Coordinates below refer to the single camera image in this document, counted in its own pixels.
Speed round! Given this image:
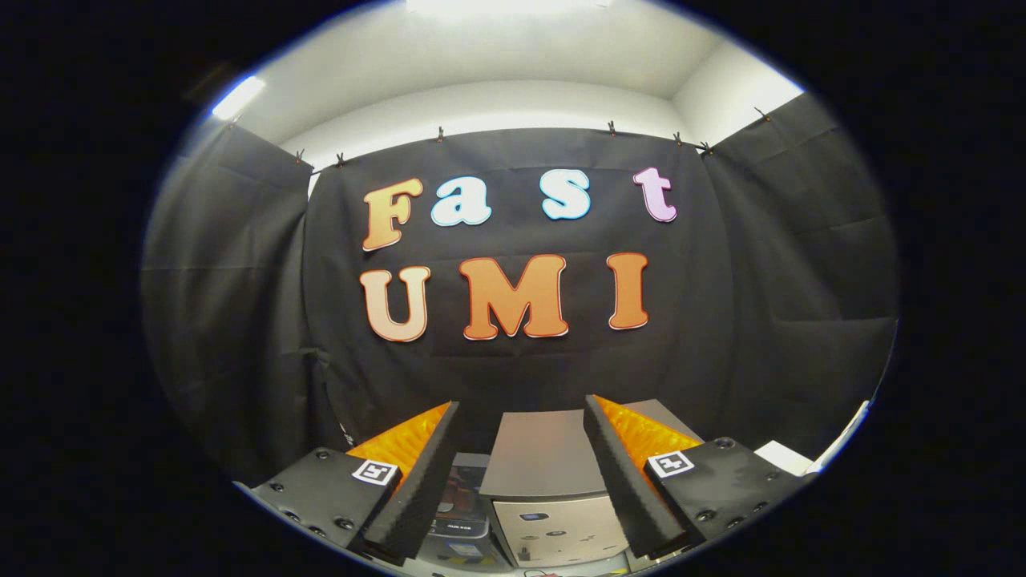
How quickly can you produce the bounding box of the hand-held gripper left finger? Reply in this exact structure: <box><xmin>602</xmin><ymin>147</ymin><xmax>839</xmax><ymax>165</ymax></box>
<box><xmin>232</xmin><ymin>400</ymin><xmax>462</xmax><ymax>567</ymax></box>

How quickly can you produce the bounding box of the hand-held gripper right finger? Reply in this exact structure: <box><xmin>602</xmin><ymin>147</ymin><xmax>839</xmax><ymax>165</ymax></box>
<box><xmin>583</xmin><ymin>393</ymin><xmax>816</xmax><ymax>561</ymax></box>

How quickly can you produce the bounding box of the dark washing machine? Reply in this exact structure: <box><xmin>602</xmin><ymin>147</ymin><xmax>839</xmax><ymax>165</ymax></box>
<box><xmin>405</xmin><ymin>451</ymin><xmax>518</xmax><ymax>576</ymax></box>

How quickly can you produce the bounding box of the grey boxy appliance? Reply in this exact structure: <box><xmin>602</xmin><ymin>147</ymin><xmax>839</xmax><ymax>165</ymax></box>
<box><xmin>479</xmin><ymin>398</ymin><xmax>706</xmax><ymax>570</ymax></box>

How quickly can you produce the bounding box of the white flat board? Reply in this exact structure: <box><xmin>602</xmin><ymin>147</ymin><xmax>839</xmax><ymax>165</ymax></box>
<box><xmin>753</xmin><ymin>399</ymin><xmax>872</xmax><ymax>479</ymax></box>

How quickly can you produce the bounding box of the black backdrop cloth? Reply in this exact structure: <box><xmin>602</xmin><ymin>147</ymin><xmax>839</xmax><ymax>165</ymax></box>
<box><xmin>140</xmin><ymin>92</ymin><xmax>900</xmax><ymax>486</ymax></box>

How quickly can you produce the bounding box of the row of black cloth clips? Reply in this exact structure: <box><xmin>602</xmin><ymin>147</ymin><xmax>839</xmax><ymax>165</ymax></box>
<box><xmin>293</xmin><ymin>106</ymin><xmax>772</xmax><ymax>167</ymax></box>

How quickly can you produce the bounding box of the ceiling light panel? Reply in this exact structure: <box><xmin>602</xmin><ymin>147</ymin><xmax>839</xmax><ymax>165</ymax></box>
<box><xmin>210</xmin><ymin>75</ymin><xmax>267</xmax><ymax>123</ymax></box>
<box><xmin>405</xmin><ymin>0</ymin><xmax>614</xmax><ymax>18</ymax></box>

